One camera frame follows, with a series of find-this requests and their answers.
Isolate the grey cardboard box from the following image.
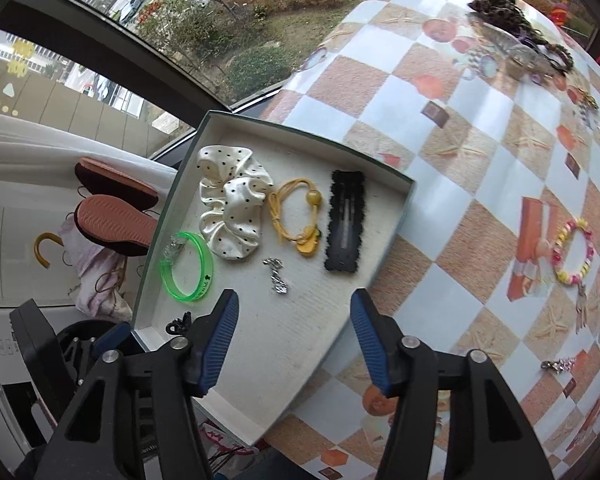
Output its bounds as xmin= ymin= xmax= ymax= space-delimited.
xmin=130 ymin=110 xmax=417 ymax=448

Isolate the pale printed cloth bag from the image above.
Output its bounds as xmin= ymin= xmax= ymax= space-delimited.
xmin=62 ymin=212 xmax=133 ymax=323

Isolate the white polka dot scrunchie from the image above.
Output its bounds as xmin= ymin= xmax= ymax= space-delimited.
xmin=196 ymin=145 xmax=275 ymax=261

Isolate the brown braided hair tie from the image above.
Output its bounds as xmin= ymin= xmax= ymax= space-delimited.
xmin=542 ymin=42 xmax=576 ymax=73

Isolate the silver rabbit hair clip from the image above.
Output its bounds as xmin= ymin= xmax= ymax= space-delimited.
xmin=572 ymin=284 xmax=591 ymax=333

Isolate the silver star hair clip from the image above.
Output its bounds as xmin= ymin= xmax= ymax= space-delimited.
xmin=540 ymin=356 xmax=578 ymax=375

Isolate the brown slipper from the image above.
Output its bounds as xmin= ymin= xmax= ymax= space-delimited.
xmin=74 ymin=195 xmax=162 ymax=257
xmin=74 ymin=156 xmax=160 ymax=211

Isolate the clear hair claw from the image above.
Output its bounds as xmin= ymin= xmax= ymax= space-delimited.
xmin=480 ymin=24 xmax=543 ymax=80

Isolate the leopard print scrunchie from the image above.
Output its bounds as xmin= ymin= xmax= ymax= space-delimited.
xmin=467 ymin=0 xmax=531 ymax=36

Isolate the gold hair clip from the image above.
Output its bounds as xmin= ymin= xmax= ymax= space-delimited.
xmin=575 ymin=89 xmax=600 ymax=113

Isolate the black rectangular snap clip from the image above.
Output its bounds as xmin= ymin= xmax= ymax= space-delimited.
xmin=322 ymin=170 xmax=368 ymax=275

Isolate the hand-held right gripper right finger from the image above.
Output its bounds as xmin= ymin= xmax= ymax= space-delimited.
xmin=350 ymin=287 xmax=557 ymax=480

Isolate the small black claw clip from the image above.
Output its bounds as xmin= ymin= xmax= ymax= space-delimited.
xmin=165 ymin=312 xmax=193 ymax=337

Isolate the small silver hair clip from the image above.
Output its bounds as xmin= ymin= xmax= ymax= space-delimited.
xmin=262 ymin=257 xmax=292 ymax=297

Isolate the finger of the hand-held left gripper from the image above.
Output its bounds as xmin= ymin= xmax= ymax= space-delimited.
xmin=91 ymin=322 xmax=134 ymax=362

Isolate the colourful bead bracelet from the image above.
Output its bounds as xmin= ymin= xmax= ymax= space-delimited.
xmin=551 ymin=217 xmax=597 ymax=287

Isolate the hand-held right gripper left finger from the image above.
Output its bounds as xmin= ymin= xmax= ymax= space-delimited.
xmin=32 ymin=287 xmax=241 ymax=480

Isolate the yellow hair tie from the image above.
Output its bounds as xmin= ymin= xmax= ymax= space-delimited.
xmin=266 ymin=176 xmax=326 ymax=260

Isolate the green plastic bracelet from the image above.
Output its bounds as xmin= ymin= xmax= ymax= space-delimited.
xmin=159 ymin=231 xmax=215 ymax=305

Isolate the yellow umbrella handle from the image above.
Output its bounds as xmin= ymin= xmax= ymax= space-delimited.
xmin=33 ymin=232 xmax=65 ymax=268

